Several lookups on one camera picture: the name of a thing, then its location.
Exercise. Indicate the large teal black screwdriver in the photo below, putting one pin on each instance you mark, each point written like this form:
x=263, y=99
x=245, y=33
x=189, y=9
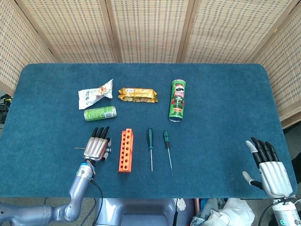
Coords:
x=150, y=139

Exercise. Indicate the white snack bag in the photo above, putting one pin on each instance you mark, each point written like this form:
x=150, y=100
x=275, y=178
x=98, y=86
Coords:
x=91, y=96

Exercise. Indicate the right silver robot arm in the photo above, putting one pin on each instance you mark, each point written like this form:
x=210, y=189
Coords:
x=285, y=212

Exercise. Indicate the orange screwdriver holder rack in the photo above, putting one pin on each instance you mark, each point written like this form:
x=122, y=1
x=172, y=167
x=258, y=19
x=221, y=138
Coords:
x=125, y=170

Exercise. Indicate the blue table cloth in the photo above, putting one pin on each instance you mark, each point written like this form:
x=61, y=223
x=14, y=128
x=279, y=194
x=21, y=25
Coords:
x=211, y=153

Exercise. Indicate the green Pringles can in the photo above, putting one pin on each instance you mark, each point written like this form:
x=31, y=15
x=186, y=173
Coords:
x=177, y=101

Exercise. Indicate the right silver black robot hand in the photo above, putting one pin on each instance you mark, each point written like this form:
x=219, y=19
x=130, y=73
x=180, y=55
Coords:
x=274, y=174

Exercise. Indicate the white crumpled cloth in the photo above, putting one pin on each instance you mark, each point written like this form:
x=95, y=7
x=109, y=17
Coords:
x=235, y=212

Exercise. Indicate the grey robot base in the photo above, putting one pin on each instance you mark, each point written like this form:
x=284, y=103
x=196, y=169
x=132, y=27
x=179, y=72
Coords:
x=141, y=212

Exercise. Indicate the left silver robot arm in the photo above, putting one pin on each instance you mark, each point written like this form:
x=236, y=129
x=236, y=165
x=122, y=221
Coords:
x=77, y=190

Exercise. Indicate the slim green black screwdriver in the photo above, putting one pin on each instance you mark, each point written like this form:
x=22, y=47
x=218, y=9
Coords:
x=166, y=139

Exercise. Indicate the wicker folding screen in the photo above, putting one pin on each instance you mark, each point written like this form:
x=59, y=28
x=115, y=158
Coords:
x=150, y=28

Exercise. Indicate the gold biscuit pack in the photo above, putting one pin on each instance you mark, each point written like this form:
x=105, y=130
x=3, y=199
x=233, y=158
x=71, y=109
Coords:
x=138, y=95

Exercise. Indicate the green drink can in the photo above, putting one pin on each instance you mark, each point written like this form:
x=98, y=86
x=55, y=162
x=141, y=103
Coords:
x=98, y=113

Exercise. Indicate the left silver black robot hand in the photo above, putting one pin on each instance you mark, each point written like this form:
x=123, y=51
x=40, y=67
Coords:
x=94, y=148

